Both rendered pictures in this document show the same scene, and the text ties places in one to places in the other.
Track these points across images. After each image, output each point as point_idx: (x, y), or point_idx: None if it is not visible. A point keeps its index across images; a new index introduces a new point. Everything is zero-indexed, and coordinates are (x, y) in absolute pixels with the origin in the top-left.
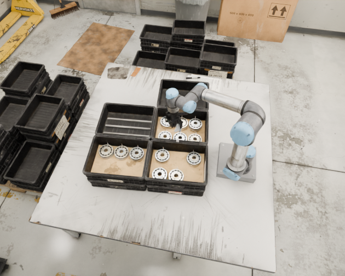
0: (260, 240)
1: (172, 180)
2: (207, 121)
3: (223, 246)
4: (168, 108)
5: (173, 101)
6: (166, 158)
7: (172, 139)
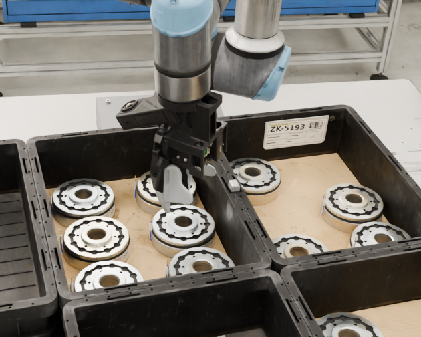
0: (360, 99)
1: (401, 168)
2: (90, 132)
3: None
4: (207, 73)
5: (213, 3)
6: (304, 241)
7: (233, 204)
